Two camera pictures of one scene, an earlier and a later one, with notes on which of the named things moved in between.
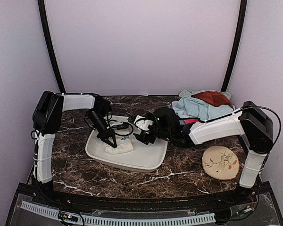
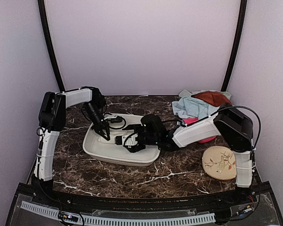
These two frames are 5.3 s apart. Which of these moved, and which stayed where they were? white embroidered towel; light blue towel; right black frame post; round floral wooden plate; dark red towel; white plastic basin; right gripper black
Moved: white embroidered towel; right gripper black; white plastic basin
Stayed: light blue towel; dark red towel; round floral wooden plate; right black frame post
